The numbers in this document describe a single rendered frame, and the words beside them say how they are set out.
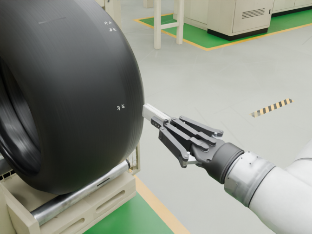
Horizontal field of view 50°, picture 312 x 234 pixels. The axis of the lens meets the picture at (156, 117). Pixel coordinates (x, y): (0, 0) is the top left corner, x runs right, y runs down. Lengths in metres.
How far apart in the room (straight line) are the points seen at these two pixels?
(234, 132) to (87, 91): 2.35
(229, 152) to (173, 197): 1.70
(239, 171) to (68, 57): 0.41
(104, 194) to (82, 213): 0.09
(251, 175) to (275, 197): 0.05
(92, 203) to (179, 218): 1.18
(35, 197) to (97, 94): 0.55
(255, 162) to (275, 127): 2.56
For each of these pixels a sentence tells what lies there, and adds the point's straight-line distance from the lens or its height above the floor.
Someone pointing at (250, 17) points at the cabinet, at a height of 0.30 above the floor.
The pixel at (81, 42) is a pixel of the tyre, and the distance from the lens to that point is 0.77.
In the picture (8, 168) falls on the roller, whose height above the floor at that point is 0.90.
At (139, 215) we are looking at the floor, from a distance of 2.18.
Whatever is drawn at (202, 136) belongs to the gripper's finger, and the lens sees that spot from 0.66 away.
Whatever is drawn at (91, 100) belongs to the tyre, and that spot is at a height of 1.25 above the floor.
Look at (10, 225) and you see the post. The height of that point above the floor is 0.87.
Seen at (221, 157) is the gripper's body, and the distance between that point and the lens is 0.61.
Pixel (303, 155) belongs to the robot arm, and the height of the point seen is 1.22.
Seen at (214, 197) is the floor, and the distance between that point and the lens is 2.32.
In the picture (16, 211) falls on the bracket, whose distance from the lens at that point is 0.96.
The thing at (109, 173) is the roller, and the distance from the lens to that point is 1.06.
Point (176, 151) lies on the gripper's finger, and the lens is 0.64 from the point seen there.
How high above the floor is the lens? 1.59
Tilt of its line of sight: 30 degrees down
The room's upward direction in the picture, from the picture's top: straight up
